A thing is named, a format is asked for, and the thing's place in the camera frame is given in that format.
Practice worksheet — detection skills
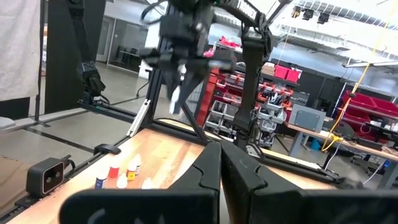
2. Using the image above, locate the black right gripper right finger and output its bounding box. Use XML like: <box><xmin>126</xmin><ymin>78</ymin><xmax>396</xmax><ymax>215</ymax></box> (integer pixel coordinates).
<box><xmin>220</xmin><ymin>139</ymin><xmax>398</xmax><ymax>224</ymax></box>

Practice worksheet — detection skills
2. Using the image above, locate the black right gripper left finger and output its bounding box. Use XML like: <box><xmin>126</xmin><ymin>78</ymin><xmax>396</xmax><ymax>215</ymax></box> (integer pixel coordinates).
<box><xmin>58</xmin><ymin>142</ymin><xmax>222</xmax><ymax>224</ymax></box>

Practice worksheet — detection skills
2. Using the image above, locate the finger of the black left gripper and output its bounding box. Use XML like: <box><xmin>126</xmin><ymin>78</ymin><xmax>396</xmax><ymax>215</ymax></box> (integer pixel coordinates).
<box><xmin>176</xmin><ymin>67</ymin><xmax>212</xmax><ymax>115</ymax></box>
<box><xmin>161</xmin><ymin>66</ymin><xmax>185</xmax><ymax>101</ymax></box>

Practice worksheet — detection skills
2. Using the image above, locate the deep blue food coloring bottle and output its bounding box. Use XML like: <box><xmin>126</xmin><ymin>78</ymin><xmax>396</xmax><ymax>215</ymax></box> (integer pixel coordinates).
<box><xmin>95</xmin><ymin>172</ymin><xmax>108</xmax><ymax>190</ymax></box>

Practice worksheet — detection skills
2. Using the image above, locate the red crumpled item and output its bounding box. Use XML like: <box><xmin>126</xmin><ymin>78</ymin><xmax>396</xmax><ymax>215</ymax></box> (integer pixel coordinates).
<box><xmin>218</xmin><ymin>35</ymin><xmax>243</xmax><ymax>50</ymax></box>

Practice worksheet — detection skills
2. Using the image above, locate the wooden workbench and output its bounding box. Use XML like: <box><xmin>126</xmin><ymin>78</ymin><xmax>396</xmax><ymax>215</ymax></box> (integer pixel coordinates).
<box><xmin>284</xmin><ymin>121</ymin><xmax>398</xmax><ymax>190</ymax></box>

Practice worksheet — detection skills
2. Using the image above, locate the parts shelf with small bins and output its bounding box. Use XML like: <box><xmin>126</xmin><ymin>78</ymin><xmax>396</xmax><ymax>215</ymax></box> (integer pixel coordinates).
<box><xmin>195</xmin><ymin>67</ymin><xmax>301</xmax><ymax>147</ymax></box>

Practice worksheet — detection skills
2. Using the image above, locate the grey metal box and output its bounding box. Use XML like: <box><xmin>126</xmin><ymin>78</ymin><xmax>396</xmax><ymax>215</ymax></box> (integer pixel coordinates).
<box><xmin>288</xmin><ymin>103</ymin><xmax>326</xmax><ymax>133</ymax></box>

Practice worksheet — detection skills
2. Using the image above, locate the metal rack holding red bins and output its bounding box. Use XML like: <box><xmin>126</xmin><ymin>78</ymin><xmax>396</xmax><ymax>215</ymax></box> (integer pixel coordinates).
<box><xmin>337</xmin><ymin>90</ymin><xmax>398</xmax><ymax>131</ymax></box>

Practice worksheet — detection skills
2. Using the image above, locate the black panel board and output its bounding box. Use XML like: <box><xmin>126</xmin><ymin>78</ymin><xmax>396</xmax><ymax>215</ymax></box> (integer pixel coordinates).
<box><xmin>44</xmin><ymin>0</ymin><xmax>107</xmax><ymax>115</ymax></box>

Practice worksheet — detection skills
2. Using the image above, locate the large red plastic bin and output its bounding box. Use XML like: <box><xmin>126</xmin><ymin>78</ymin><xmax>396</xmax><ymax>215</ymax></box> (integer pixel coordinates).
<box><xmin>368</xmin><ymin>96</ymin><xmax>398</xmax><ymax>114</ymax></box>
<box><xmin>341</xmin><ymin>90</ymin><xmax>374</xmax><ymax>108</ymax></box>

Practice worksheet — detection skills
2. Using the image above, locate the long ceiling light fixture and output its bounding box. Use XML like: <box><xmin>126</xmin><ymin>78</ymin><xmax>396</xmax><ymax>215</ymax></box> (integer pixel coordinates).
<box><xmin>341</xmin><ymin>60</ymin><xmax>398</xmax><ymax>68</ymax></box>

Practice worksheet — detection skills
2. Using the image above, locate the white cloth curtain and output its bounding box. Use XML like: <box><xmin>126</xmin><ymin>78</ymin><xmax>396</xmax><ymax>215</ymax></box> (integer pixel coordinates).
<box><xmin>0</xmin><ymin>0</ymin><xmax>42</xmax><ymax>103</ymax></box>

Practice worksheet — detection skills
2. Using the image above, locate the silver aluminium bracket bar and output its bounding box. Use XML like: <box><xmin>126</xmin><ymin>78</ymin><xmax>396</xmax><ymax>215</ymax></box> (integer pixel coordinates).
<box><xmin>126</xmin><ymin>98</ymin><xmax>152</xmax><ymax>138</ymax></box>

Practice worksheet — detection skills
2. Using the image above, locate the black aluminium rig frame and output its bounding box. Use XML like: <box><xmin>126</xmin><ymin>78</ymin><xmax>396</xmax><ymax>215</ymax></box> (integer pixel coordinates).
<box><xmin>0</xmin><ymin>0</ymin><xmax>368</xmax><ymax>224</ymax></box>

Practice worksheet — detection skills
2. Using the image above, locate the black rail end bracket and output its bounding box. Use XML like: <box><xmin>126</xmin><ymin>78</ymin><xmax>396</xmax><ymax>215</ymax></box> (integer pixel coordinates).
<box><xmin>93</xmin><ymin>143</ymin><xmax>122</xmax><ymax>156</ymax></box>

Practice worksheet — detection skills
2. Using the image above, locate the yellow hanging cable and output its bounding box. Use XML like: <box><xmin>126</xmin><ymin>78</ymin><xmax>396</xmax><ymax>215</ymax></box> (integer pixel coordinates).
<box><xmin>322</xmin><ymin>17</ymin><xmax>392</xmax><ymax>152</ymax></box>

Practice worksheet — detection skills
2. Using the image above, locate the black table-level camera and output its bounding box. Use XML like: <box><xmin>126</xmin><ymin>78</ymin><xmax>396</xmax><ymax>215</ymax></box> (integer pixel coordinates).
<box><xmin>25</xmin><ymin>157</ymin><xmax>65</xmax><ymax>199</ymax></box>

